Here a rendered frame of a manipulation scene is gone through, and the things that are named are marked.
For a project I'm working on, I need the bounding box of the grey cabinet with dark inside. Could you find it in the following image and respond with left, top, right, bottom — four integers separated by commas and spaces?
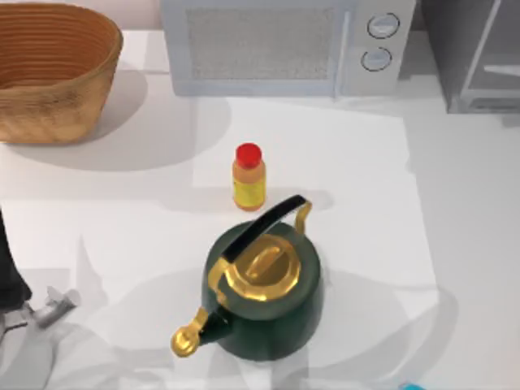
418, 0, 520, 115

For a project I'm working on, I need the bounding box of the orange bottle with red cap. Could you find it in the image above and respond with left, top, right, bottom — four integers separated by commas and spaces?
232, 142, 267, 213

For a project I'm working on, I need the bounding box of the green kettle with gold lid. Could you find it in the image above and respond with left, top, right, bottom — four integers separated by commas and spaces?
170, 194, 326, 362

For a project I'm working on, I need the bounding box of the woven wicker basket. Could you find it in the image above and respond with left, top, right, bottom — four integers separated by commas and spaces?
0, 2, 124, 145

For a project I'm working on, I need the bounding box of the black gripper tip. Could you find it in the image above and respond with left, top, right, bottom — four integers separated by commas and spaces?
0, 209, 33, 313

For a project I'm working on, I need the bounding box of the round microwave knob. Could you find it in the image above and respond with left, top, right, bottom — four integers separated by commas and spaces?
366, 11, 401, 38
361, 45, 394, 73

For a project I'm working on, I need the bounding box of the pale microwave oven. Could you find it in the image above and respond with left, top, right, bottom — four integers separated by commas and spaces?
158, 0, 418, 98

